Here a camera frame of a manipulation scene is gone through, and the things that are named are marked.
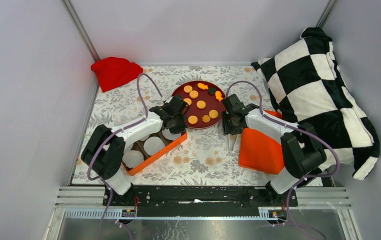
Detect metal serving tongs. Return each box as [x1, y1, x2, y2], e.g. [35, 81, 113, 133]
[226, 134, 242, 152]

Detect round yellow biscuit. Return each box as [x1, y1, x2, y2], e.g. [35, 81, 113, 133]
[196, 100, 207, 110]
[208, 109, 219, 119]
[183, 85, 193, 94]
[189, 90, 199, 99]
[187, 115, 199, 125]

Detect dark red round plate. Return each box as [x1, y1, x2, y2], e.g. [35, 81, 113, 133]
[172, 80, 226, 129]

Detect orange cookie tin box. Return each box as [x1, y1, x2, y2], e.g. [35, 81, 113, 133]
[122, 129, 188, 176]

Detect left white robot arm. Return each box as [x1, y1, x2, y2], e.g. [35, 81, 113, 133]
[80, 95, 188, 206]

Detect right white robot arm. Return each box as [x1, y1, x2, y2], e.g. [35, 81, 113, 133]
[222, 94, 327, 206]

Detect white paper cupcake liner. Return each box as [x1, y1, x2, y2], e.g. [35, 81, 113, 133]
[122, 150, 145, 169]
[143, 136, 166, 156]
[161, 129, 183, 141]
[139, 134, 151, 142]

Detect swirl meringue cookie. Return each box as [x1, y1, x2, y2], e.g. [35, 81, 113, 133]
[201, 115, 211, 123]

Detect black sandwich cookie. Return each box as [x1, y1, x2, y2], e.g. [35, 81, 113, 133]
[207, 87, 217, 95]

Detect orange tin lid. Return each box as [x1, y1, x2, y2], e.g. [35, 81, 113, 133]
[238, 109, 288, 175]

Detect red knit beanie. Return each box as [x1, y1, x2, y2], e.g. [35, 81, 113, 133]
[90, 56, 143, 93]

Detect black white checkered blanket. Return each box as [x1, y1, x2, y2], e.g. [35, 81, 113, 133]
[251, 27, 380, 181]

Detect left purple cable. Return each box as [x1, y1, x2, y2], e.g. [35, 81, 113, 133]
[87, 73, 164, 240]

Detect purple cable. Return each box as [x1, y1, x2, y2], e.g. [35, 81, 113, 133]
[225, 80, 341, 240]
[87, 73, 164, 240]

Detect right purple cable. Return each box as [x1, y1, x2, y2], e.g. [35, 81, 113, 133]
[225, 80, 341, 240]

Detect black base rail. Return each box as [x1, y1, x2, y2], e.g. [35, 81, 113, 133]
[102, 185, 298, 217]

